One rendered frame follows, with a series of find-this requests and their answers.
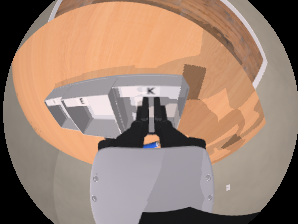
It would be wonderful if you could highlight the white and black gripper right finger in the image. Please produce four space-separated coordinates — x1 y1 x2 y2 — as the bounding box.
154 97 206 149

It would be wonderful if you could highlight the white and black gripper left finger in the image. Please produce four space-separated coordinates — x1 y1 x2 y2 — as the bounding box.
98 97 149 151

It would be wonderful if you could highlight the white rack of bins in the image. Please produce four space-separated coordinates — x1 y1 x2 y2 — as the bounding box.
44 74 190 138

